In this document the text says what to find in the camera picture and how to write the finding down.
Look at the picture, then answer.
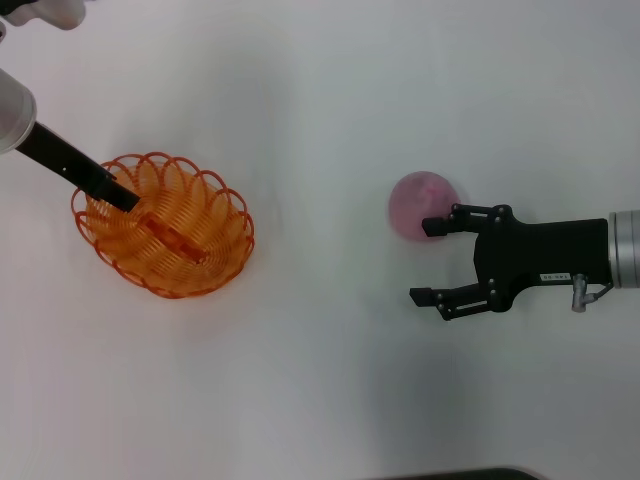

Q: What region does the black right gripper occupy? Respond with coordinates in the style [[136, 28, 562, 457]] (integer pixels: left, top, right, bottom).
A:
[[408, 202, 614, 322]]

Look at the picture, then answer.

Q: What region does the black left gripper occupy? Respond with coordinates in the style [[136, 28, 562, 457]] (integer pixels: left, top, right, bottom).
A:
[[17, 122, 142, 215]]

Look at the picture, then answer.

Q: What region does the orange woven plastic basket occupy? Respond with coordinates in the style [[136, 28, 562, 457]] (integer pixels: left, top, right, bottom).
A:
[[70, 151, 255, 301]]

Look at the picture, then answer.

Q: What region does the pink peach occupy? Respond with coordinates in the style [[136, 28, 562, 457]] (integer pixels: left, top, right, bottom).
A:
[[388, 170, 461, 245]]

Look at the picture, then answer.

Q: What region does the black rounded robot base part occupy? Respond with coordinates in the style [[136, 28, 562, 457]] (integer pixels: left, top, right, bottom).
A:
[[394, 467, 544, 480]]

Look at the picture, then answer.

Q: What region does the silver metal cable connector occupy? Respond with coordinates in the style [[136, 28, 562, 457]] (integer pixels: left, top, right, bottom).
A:
[[571, 273, 614, 314]]

